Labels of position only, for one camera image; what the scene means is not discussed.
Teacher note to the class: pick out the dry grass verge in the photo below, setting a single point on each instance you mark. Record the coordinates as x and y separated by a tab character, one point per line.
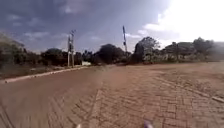
20	70

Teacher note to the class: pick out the robot's own part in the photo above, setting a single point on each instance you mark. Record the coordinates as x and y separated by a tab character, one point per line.
78	126
148	125

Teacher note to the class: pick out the pale kerb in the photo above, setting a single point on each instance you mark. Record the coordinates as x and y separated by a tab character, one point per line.
33	76

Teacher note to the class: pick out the red brick paved road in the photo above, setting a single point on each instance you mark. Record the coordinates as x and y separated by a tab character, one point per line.
133	93

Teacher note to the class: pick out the row of trees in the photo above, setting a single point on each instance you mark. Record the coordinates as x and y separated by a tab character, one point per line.
110	53

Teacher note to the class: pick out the tall thin pole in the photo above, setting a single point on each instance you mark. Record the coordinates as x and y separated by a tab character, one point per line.
124	38

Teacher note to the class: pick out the utility pole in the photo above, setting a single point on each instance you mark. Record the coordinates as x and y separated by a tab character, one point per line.
70	46

